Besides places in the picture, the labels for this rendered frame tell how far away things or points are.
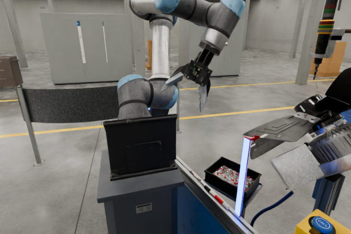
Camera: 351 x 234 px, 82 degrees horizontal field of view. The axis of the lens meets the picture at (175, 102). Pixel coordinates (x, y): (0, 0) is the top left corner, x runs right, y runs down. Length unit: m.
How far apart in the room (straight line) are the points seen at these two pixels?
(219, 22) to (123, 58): 6.18
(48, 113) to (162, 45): 1.93
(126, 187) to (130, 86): 0.38
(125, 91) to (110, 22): 5.93
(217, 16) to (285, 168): 0.67
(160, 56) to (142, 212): 0.64
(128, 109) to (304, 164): 0.73
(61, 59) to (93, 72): 0.94
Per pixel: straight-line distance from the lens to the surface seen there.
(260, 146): 1.13
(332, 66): 9.38
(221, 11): 0.64
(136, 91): 0.82
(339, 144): 0.96
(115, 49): 6.71
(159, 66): 0.92
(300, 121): 0.93
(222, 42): 0.63
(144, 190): 0.77
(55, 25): 6.94
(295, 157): 0.99
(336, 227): 0.69
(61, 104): 2.54
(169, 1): 0.64
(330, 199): 1.23
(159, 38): 0.98
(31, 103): 2.73
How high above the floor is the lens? 1.52
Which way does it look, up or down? 19 degrees down
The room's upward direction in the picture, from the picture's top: straight up
